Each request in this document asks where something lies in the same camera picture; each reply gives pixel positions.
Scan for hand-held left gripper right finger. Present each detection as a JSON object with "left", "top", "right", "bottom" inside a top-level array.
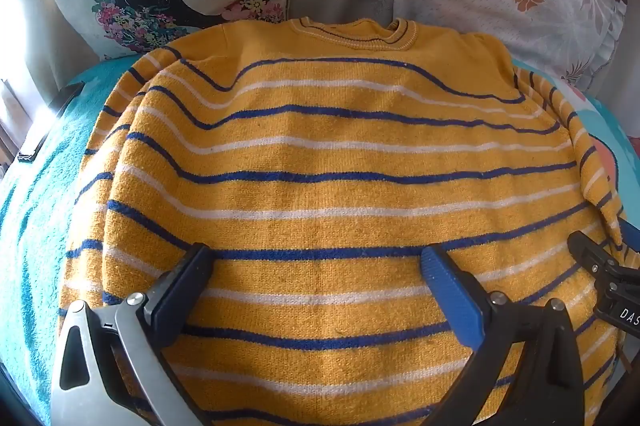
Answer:
[{"left": 420, "top": 245, "right": 586, "bottom": 426}]

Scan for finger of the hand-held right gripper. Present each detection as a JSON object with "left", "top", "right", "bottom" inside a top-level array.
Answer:
[
  {"left": 567, "top": 231, "right": 625, "bottom": 279},
  {"left": 618, "top": 217, "right": 640, "bottom": 253}
]

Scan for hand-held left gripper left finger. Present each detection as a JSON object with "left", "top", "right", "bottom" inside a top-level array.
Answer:
[{"left": 50, "top": 242, "right": 216, "bottom": 426}]

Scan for yellow striped sweater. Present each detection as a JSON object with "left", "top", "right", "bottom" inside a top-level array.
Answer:
[{"left": 57, "top": 18, "right": 632, "bottom": 426}]

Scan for teal cartoon print blanket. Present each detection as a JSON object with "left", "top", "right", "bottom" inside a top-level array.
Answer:
[{"left": 0, "top": 56, "right": 640, "bottom": 426}]

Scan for black smartphone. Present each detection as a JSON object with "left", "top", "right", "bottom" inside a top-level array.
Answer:
[{"left": 16, "top": 82, "right": 86, "bottom": 164}]

